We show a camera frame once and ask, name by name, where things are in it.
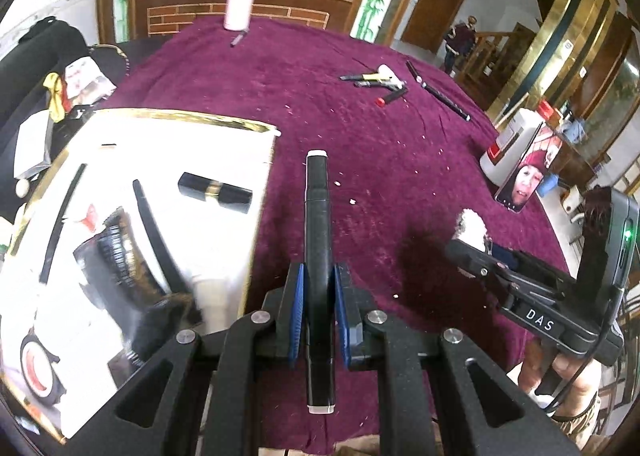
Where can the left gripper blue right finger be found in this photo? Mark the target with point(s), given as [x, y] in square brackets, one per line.
[351, 306]

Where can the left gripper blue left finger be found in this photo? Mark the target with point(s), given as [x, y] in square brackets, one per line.
[286, 308]

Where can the black gold lipstick tube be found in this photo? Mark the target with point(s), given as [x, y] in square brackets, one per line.
[204, 189]

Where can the black foil snack packet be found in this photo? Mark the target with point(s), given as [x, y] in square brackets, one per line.
[117, 277]

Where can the gold-edged white cardboard box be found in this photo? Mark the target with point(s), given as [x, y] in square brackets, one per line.
[144, 225]

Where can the black tape roll red core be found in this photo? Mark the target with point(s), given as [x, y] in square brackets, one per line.
[38, 371]

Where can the person right hand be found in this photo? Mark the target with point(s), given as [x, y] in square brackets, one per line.
[585, 381]

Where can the black marker white cap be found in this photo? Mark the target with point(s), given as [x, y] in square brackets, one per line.
[319, 287]

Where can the white powder puff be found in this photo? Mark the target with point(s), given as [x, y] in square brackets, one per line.
[471, 229]

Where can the smartphone with lit screen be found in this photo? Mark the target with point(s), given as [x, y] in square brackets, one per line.
[530, 169]

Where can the white jug red cap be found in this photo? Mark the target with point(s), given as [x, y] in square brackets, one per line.
[526, 129]

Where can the yellow black pen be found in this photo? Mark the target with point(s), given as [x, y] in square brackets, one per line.
[367, 79]

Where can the long black pen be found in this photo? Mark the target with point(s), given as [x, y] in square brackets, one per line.
[450, 104]

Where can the thick black marker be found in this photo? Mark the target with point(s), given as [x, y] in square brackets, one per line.
[58, 226]

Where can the small beige ball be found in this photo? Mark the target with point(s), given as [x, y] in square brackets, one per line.
[22, 188]

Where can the pink thermos bottle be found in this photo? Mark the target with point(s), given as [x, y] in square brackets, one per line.
[237, 15]

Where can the white plastic bag red print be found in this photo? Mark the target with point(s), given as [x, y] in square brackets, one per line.
[86, 84]

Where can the yellow cloth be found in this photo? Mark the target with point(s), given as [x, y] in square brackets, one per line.
[58, 103]

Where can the white box red logo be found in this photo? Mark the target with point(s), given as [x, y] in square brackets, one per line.
[33, 145]

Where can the wooden cabinet counter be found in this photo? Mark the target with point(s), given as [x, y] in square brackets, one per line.
[166, 17]

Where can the black leather sofa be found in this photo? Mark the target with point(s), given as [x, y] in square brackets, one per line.
[49, 46]

